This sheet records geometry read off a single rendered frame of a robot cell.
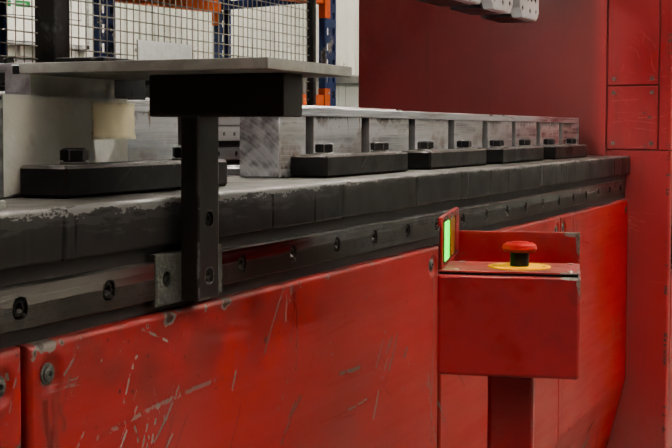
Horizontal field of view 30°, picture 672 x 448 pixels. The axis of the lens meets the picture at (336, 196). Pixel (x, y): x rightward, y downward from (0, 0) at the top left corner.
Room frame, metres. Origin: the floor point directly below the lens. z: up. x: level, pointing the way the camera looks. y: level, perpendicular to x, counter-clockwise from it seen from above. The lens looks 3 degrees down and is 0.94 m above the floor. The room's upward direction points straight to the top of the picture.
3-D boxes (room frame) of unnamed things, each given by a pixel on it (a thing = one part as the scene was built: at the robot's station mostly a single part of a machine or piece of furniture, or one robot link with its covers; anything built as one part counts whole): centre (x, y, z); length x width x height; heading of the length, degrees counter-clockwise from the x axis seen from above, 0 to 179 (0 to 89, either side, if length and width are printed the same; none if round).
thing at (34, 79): (1.27, 0.27, 0.99); 0.14 x 0.01 x 0.03; 156
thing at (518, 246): (1.45, -0.21, 0.79); 0.04 x 0.04 x 0.04
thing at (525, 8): (2.71, -0.37, 1.26); 0.15 x 0.09 x 0.17; 156
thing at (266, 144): (2.42, -0.24, 0.92); 1.67 x 0.06 x 0.10; 156
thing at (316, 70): (1.21, 0.14, 1.00); 0.26 x 0.18 x 0.01; 66
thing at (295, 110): (1.19, 0.11, 0.88); 0.14 x 0.04 x 0.22; 66
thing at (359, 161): (1.80, -0.02, 0.89); 0.30 x 0.05 x 0.03; 156
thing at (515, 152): (2.53, -0.35, 0.89); 0.30 x 0.05 x 0.03; 156
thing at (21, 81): (1.30, 0.26, 0.99); 0.20 x 0.03 x 0.03; 156
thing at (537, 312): (1.50, -0.21, 0.75); 0.20 x 0.16 x 0.18; 169
